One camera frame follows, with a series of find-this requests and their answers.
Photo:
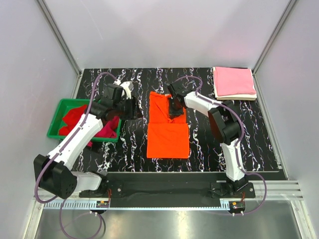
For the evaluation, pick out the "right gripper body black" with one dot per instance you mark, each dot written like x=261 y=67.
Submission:
x=174 y=110

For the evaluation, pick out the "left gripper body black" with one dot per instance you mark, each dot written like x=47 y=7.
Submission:
x=129 y=110

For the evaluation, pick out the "orange t shirt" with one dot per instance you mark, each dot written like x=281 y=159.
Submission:
x=167 y=137

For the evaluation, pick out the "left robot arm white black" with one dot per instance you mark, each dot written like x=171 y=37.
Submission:
x=53 y=172

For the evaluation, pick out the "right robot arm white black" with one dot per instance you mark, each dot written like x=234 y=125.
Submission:
x=225 y=126

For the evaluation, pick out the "magenta t shirt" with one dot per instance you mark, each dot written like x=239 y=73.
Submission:
x=109 y=132

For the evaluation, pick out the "black marble pattern mat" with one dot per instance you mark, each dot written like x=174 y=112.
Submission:
x=129 y=153

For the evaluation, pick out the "red t shirt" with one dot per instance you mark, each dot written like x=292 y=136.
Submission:
x=71 y=119

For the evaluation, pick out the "green plastic bin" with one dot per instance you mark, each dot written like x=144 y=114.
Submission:
x=63 y=107

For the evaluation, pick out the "cream folded t shirt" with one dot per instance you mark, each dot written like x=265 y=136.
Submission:
x=236 y=97

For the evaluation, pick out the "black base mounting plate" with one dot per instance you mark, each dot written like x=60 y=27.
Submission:
x=168 y=191

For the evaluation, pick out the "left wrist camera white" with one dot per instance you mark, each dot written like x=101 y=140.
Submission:
x=127 y=88

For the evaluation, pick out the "aluminium frame rail front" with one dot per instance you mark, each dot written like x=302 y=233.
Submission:
x=269 y=191

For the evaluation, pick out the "left aluminium corner post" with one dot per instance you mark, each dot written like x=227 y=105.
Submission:
x=58 y=35

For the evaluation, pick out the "aluminium corner post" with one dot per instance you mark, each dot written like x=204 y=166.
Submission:
x=58 y=35
x=275 y=33

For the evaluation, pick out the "right aluminium corner post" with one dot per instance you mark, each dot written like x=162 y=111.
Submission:
x=275 y=33

